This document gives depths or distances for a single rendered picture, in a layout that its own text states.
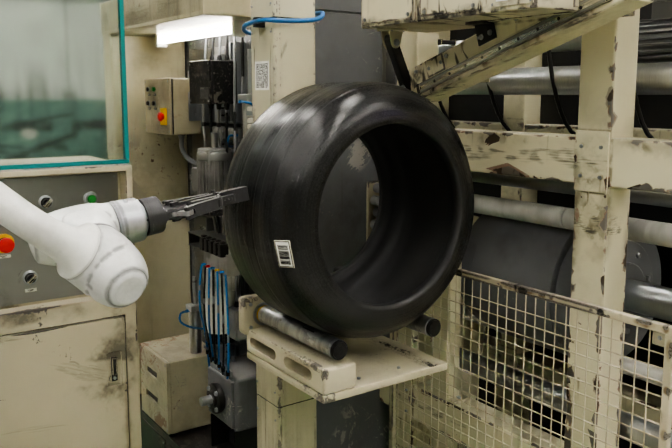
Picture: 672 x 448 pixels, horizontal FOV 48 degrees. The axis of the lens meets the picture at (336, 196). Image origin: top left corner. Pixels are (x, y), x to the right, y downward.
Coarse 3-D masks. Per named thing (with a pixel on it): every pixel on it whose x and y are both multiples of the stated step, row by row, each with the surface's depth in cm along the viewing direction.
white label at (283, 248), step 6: (276, 240) 155; (282, 240) 154; (276, 246) 155; (282, 246) 154; (288, 246) 153; (276, 252) 156; (282, 252) 155; (288, 252) 154; (282, 258) 155; (288, 258) 154; (282, 264) 156; (288, 264) 155
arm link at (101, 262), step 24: (0, 192) 118; (0, 216) 118; (24, 216) 118; (48, 216) 121; (48, 240) 120; (72, 240) 122; (96, 240) 123; (120, 240) 127; (72, 264) 122; (96, 264) 123; (120, 264) 122; (144, 264) 127; (96, 288) 122; (120, 288) 122; (144, 288) 126
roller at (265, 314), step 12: (264, 312) 189; (276, 312) 186; (276, 324) 183; (288, 324) 179; (300, 324) 177; (300, 336) 174; (312, 336) 171; (324, 336) 168; (324, 348) 166; (336, 348) 164
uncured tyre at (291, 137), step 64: (256, 128) 170; (320, 128) 157; (384, 128) 198; (448, 128) 175; (256, 192) 159; (320, 192) 156; (384, 192) 204; (448, 192) 193; (256, 256) 162; (320, 256) 157; (384, 256) 204; (448, 256) 180; (320, 320) 164; (384, 320) 170
